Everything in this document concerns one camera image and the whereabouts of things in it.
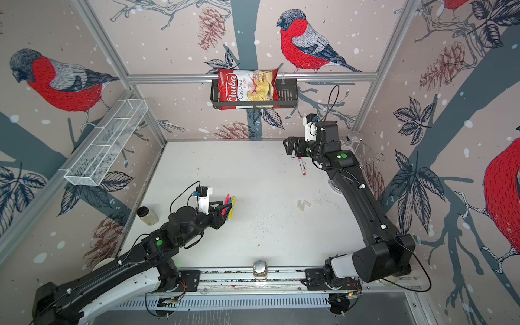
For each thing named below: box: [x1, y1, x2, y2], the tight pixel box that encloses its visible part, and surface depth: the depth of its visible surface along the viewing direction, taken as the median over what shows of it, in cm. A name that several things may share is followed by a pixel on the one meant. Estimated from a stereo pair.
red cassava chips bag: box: [218, 69, 281, 111], surface depth 90 cm
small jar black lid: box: [136, 205, 160, 227], surface depth 85 cm
